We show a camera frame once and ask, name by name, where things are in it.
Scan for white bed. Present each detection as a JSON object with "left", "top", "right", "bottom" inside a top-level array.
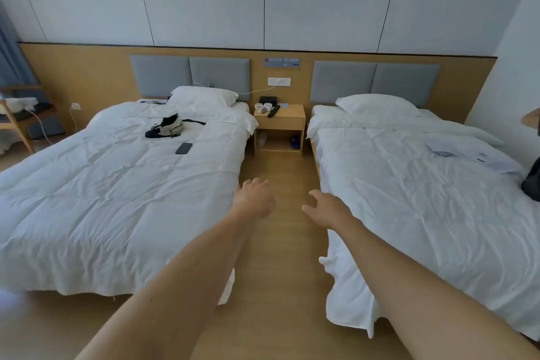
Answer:
[
  {"left": 307, "top": 104, "right": 540, "bottom": 341},
  {"left": 0, "top": 98, "right": 259, "bottom": 305}
]

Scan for blue grey curtain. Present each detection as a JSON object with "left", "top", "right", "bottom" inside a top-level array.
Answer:
[{"left": 0, "top": 1, "right": 64, "bottom": 141}]

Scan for white papers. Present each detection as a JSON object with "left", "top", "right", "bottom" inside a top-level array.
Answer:
[{"left": 424, "top": 136, "right": 524, "bottom": 175}]

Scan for person's left forearm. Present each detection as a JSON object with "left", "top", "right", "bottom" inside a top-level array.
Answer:
[{"left": 75, "top": 205, "right": 265, "bottom": 360}]

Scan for person's left hand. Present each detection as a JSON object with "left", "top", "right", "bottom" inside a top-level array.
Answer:
[{"left": 232, "top": 178, "right": 277, "bottom": 219}]

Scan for grey wall sign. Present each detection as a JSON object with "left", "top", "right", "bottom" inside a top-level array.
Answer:
[{"left": 264, "top": 57, "right": 302, "bottom": 69}]

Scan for white bundle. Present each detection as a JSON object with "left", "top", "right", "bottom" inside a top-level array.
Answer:
[{"left": 0, "top": 97, "right": 39, "bottom": 115}]

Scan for person's right forearm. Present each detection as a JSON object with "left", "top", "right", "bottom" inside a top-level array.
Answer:
[{"left": 335, "top": 216, "right": 540, "bottom": 360}]

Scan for wooden chair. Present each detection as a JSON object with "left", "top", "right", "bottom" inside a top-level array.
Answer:
[{"left": 0, "top": 84, "right": 58, "bottom": 154}]

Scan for black white bag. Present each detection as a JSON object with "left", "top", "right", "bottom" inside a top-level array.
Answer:
[{"left": 145, "top": 114, "right": 206, "bottom": 140}]

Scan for grey headboard cushion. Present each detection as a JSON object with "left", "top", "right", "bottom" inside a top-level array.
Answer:
[
  {"left": 188, "top": 56, "right": 251, "bottom": 102},
  {"left": 129, "top": 54, "right": 193, "bottom": 99},
  {"left": 309, "top": 60, "right": 377, "bottom": 105},
  {"left": 371, "top": 62, "right": 441, "bottom": 108}
]

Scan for white pillow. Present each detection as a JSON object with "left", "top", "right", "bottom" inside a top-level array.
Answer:
[
  {"left": 165, "top": 85, "right": 240, "bottom": 114},
  {"left": 335, "top": 93, "right": 422, "bottom": 118}
]

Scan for wooden headboard panel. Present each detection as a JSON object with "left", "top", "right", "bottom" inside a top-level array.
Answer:
[{"left": 19, "top": 42, "right": 498, "bottom": 137}]

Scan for person's right hand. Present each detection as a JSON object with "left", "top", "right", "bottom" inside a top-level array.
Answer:
[{"left": 301, "top": 190, "right": 355, "bottom": 232}]

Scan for wooden nightstand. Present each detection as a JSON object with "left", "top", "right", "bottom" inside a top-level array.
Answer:
[{"left": 253, "top": 103, "right": 306, "bottom": 158}]

